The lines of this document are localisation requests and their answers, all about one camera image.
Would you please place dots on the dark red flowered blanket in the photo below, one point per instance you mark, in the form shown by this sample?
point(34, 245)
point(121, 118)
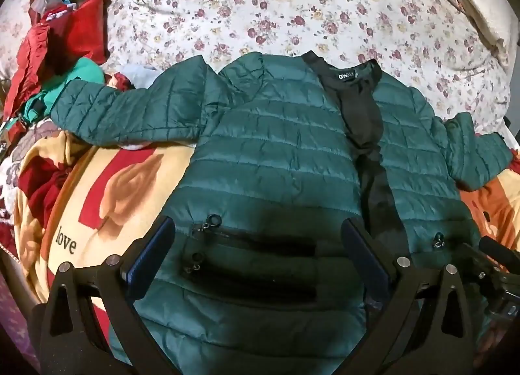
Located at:
point(40, 184)

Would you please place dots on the floral bed quilt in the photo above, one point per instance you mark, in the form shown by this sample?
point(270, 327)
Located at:
point(284, 5)

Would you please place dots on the light blue cloth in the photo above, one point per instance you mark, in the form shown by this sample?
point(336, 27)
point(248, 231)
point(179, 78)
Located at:
point(138, 74)

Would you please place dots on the purple cloth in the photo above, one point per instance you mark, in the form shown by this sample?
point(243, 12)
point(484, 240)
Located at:
point(14, 330)

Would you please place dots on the beige satin cloth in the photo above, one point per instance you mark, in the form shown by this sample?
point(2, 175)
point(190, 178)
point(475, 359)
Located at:
point(487, 13)

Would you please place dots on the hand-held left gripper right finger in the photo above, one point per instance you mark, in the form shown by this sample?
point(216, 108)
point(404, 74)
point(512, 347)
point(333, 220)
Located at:
point(365, 257)

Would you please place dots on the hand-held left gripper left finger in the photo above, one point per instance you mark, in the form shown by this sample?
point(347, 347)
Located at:
point(152, 253)

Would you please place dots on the teal cloth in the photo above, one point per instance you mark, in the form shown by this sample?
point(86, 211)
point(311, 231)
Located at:
point(81, 72)

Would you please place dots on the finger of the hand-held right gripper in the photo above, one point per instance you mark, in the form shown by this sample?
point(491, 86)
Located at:
point(501, 254)

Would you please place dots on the red garment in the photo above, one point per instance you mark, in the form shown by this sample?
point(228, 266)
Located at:
point(77, 33)

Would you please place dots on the green puffer jacket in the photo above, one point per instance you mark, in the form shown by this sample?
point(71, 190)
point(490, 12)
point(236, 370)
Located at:
point(276, 147)

